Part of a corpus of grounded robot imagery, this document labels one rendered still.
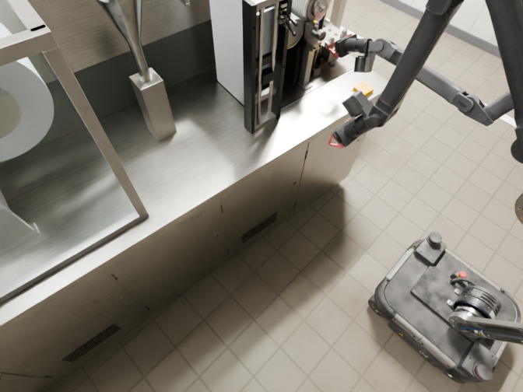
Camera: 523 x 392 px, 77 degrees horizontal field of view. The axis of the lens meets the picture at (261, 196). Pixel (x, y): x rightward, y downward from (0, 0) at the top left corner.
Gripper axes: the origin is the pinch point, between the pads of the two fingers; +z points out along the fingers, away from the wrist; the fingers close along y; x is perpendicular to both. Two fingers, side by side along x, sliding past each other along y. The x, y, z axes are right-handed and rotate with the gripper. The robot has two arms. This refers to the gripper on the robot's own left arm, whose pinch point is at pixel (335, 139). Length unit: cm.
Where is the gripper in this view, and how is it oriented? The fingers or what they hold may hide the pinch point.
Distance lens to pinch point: 126.5
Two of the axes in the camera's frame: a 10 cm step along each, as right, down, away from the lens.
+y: -7.0, 5.9, -3.9
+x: 6.0, 7.9, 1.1
